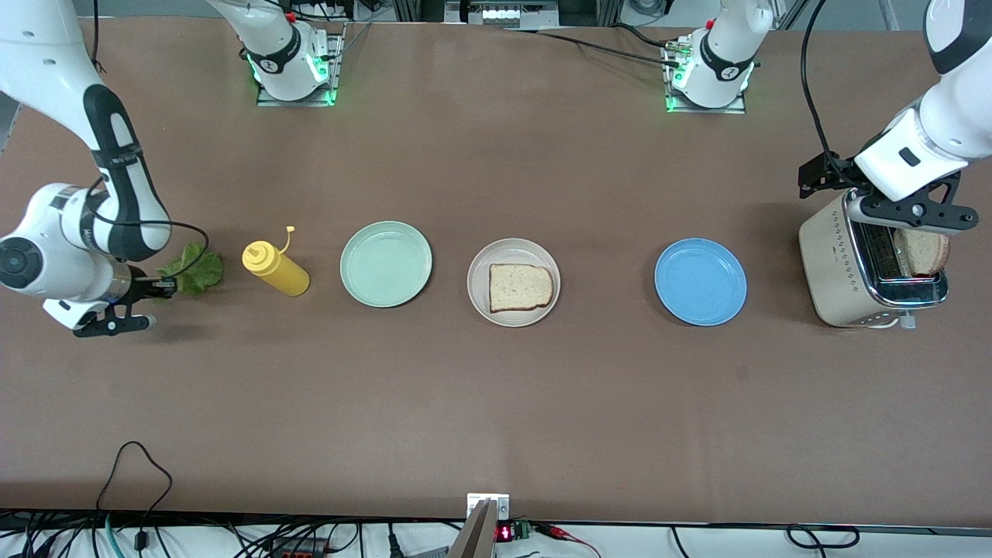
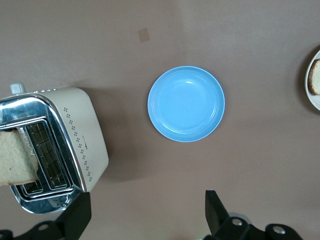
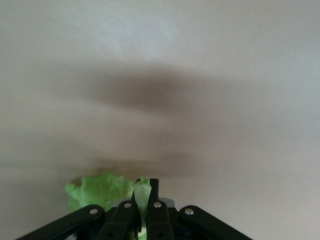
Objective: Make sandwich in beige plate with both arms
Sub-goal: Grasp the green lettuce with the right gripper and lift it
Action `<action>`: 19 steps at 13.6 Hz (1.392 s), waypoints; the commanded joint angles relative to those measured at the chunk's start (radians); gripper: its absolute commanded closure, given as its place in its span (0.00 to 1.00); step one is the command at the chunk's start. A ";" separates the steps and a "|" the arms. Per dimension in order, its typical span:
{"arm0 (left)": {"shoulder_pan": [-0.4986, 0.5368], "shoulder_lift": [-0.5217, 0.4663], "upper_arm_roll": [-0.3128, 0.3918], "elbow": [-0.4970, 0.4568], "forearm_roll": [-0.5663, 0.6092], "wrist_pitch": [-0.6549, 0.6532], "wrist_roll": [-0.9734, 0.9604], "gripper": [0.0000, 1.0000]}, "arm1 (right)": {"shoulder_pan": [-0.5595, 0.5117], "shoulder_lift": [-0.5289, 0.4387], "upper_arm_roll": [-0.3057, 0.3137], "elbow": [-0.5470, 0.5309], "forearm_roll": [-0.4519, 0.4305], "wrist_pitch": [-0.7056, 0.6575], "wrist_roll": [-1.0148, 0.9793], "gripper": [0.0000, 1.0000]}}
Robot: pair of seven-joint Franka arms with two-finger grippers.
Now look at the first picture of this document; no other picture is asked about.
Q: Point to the green lettuce leaf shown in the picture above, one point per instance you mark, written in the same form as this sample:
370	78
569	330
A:
198	267

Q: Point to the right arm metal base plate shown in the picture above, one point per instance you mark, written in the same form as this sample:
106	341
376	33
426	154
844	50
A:
333	77

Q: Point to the beige chrome toaster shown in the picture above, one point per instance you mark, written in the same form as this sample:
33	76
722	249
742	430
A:
837	263

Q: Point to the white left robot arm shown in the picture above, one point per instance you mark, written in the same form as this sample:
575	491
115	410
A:
945	116

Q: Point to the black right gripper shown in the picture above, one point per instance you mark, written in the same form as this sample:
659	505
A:
142	284

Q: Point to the mint green plate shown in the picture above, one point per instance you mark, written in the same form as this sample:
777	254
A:
386	263

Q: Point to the metal device with lights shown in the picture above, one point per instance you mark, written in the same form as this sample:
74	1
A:
504	14

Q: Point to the toasted bread slice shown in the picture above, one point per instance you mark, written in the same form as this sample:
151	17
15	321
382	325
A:
521	288
926	254

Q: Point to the yellow squeeze bottle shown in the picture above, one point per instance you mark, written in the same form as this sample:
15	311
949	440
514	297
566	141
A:
279	271

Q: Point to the red LED display module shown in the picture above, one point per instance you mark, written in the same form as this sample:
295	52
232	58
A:
511	532

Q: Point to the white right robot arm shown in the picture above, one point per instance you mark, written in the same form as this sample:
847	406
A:
39	46

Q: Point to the metal post base bracket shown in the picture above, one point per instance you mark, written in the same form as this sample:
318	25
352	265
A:
502	505

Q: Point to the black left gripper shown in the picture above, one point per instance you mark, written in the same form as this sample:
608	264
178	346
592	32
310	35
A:
831	173

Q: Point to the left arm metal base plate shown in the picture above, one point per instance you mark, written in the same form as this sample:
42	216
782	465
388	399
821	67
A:
740	108

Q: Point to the beige plate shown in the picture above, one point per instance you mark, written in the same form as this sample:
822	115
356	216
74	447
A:
511	249

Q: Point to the aluminium extrusion post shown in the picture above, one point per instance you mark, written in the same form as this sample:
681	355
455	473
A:
477	535

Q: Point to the blue plate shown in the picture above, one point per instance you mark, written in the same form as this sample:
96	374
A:
700	282

